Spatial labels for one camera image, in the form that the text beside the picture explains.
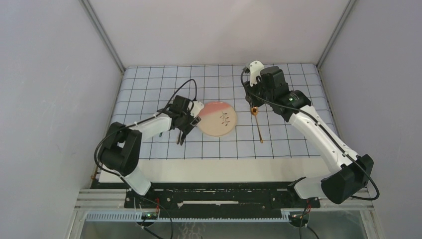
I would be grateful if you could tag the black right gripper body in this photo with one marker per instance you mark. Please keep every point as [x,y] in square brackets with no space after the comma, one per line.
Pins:
[257,95]

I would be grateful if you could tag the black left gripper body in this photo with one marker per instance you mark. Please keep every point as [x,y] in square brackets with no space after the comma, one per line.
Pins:
[185,126]

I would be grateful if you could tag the metal cutlery piece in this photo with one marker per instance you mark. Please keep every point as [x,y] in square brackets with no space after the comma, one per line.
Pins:
[182,138]

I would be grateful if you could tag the cream pink branch plate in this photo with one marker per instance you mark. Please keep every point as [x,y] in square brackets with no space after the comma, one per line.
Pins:
[217,119]

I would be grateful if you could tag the metal spoon wooden handle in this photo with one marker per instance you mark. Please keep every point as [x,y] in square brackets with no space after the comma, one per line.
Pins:
[254,112]

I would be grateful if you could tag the white checked tablecloth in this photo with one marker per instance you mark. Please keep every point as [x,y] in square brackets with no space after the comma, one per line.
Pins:
[145,89]

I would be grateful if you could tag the silver metal fork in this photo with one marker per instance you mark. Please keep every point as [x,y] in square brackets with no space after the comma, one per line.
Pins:
[178,138]

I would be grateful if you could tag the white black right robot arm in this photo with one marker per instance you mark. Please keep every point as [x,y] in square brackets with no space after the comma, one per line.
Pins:
[349,173]

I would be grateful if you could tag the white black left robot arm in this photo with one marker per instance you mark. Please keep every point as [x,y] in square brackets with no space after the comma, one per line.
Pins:
[118,152]

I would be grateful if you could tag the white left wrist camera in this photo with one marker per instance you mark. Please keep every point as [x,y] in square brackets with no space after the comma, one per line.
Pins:
[196,108]

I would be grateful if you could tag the white slotted cable duct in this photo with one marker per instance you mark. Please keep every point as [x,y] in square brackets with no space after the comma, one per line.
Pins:
[115,216]

